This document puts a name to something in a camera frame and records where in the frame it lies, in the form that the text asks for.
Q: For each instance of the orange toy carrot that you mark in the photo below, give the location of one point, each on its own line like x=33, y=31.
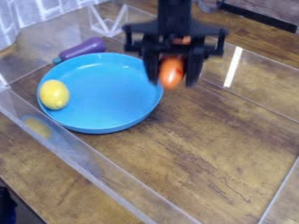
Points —
x=172, y=70

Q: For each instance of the white grid cloth backdrop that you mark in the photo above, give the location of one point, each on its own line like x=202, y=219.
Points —
x=22, y=13

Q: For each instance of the purple toy eggplant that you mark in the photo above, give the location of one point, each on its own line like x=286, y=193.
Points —
x=93, y=45

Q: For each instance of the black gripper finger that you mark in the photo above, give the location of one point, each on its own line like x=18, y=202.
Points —
x=151, y=65
x=196, y=59

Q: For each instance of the clear acrylic enclosure wall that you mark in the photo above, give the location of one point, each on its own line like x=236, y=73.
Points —
x=212, y=160

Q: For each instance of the blue round plate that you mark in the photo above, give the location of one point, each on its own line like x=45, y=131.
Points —
x=111, y=95

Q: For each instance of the yellow toy lemon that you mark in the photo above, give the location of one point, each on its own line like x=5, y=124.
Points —
x=54, y=94

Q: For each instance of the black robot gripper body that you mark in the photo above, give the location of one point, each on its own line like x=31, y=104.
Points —
x=176, y=32

